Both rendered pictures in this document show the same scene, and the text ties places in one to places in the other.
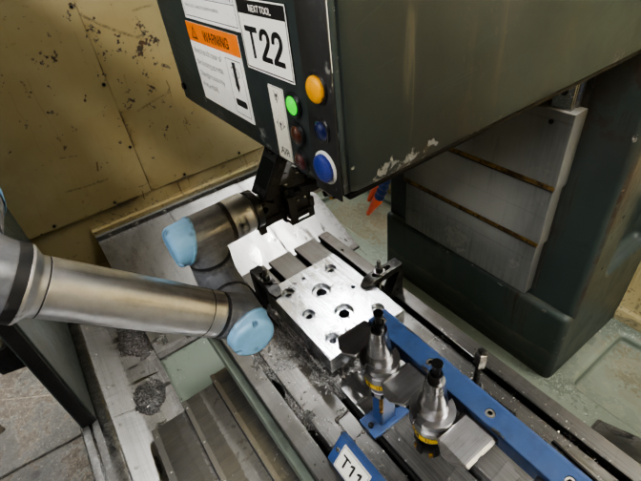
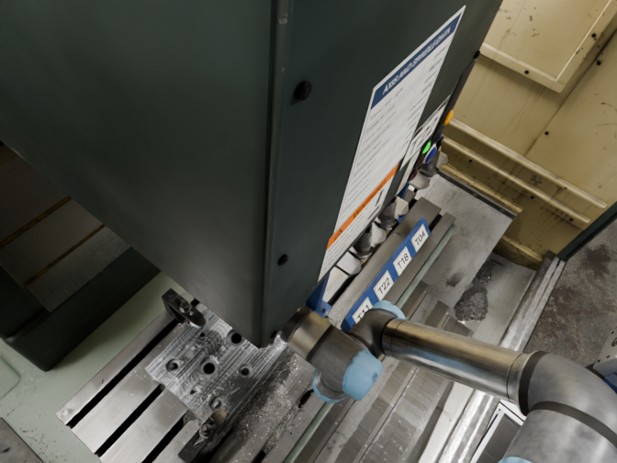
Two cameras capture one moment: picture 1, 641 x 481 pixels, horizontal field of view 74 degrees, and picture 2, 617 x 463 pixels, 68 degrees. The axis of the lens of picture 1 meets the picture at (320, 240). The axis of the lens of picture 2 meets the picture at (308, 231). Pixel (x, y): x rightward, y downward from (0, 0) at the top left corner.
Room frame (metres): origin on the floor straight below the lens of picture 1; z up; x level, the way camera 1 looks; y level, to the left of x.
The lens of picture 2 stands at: (0.81, 0.37, 2.11)
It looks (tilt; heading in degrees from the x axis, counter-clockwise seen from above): 56 degrees down; 239
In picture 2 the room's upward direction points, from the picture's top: 11 degrees clockwise
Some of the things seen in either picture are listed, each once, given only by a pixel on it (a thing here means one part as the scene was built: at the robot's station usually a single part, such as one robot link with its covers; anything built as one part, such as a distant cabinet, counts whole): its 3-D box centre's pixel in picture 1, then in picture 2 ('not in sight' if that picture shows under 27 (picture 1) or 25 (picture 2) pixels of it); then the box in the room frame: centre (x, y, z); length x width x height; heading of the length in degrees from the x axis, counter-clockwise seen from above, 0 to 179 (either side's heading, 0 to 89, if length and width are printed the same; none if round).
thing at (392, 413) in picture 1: (382, 378); (319, 281); (0.48, -0.09, 1.05); 0.10 x 0.05 x 0.30; 121
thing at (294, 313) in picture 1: (333, 305); (223, 355); (0.77, -0.01, 0.96); 0.29 x 0.23 x 0.05; 31
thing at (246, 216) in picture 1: (240, 216); (308, 332); (0.64, 0.14, 1.37); 0.08 x 0.05 x 0.08; 31
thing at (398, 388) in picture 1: (403, 385); (372, 231); (0.36, -0.10, 1.21); 0.07 x 0.05 x 0.01; 121
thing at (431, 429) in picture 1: (432, 411); (384, 218); (0.31, -0.12, 1.21); 0.06 x 0.06 x 0.03
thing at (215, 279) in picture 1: (219, 282); (340, 370); (0.58, 0.19, 1.27); 0.11 x 0.08 x 0.11; 26
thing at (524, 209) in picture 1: (468, 180); (89, 203); (0.97, -0.42, 1.16); 0.48 x 0.05 x 0.51; 31
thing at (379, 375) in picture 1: (380, 361); (360, 246); (0.41, -0.07, 1.21); 0.06 x 0.06 x 0.03
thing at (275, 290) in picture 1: (267, 287); (205, 436); (0.86, 0.16, 0.97); 0.13 x 0.03 x 0.15; 31
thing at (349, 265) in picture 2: (357, 340); (346, 262); (0.45, -0.04, 1.21); 0.07 x 0.05 x 0.01; 121
